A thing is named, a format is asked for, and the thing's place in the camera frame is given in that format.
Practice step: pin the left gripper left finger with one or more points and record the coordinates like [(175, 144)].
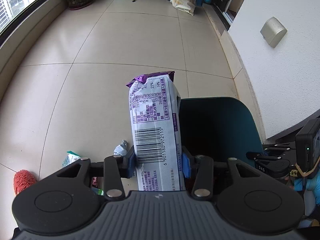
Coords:
[(129, 164)]

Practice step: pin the white purple snack wrapper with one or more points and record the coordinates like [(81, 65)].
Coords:
[(154, 104)]

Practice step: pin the silver wall socket cover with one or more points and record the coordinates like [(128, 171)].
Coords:
[(273, 31)]

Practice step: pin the crumpled silver wrapper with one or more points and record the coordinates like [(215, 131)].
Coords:
[(121, 149)]

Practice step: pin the teal white snack wrapper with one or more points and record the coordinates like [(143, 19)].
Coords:
[(70, 158)]

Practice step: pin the red fuzzy slipper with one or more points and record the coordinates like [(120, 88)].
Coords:
[(22, 180)]

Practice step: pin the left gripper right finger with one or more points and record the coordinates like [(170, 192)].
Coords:
[(187, 162)]

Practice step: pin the dark teal trash bin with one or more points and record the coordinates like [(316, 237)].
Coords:
[(218, 127)]

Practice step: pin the blue gloved right hand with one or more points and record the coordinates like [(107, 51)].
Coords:
[(311, 185)]

